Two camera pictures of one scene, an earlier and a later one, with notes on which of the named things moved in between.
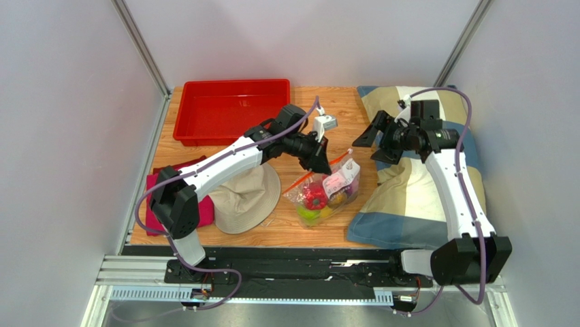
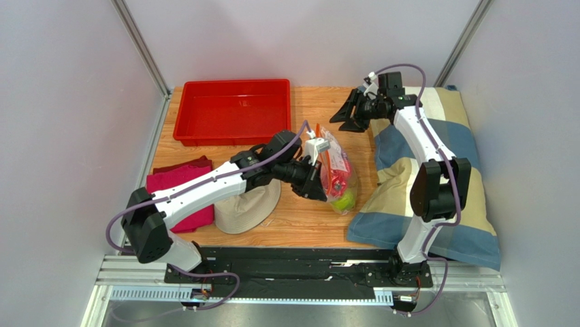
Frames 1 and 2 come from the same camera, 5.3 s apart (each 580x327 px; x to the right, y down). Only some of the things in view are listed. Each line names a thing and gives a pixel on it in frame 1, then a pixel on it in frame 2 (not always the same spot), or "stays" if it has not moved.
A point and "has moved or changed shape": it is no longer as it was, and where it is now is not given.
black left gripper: [317, 161] → [312, 186]
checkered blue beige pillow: [399, 206] stays
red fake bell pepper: [314, 196] has moved or changed shape
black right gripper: [387, 137] → [358, 111]
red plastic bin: [220, 112] stays
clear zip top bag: [319, 197] has moved or changed shape
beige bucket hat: [246, 202] stays
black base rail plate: [311, 270] stays
